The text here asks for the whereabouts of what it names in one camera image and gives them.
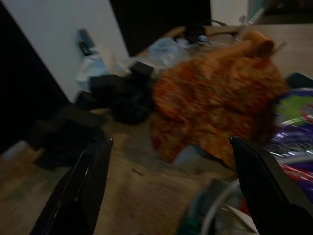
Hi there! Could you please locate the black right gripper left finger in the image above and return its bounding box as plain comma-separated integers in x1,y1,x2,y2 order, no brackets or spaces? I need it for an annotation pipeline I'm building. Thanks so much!
29,138,114,235

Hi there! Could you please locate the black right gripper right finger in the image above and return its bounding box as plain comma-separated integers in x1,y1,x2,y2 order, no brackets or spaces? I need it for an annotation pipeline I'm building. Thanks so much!
229,136,313,235

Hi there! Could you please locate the black boxy object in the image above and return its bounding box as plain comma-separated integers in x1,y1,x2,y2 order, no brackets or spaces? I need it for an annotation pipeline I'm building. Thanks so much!
31,104,106,170

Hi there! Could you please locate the purple foil package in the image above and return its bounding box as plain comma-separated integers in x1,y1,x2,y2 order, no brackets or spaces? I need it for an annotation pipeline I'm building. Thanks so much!
266,88,313,159

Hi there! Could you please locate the black foam blocks pile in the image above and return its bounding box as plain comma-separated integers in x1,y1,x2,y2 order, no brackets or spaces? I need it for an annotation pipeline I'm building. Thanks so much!
75,61,157,126

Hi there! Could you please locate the orange fuzzy cloth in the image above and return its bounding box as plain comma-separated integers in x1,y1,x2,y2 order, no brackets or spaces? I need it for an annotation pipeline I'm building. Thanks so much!
149,30,289,170

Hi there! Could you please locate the pale blue plastic bag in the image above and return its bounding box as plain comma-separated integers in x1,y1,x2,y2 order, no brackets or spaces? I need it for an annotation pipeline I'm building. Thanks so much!
74,51,111,89

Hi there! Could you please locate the clear plastic wrapping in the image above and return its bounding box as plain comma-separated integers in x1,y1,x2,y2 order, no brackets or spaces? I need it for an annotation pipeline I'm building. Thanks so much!
148,36,194,63

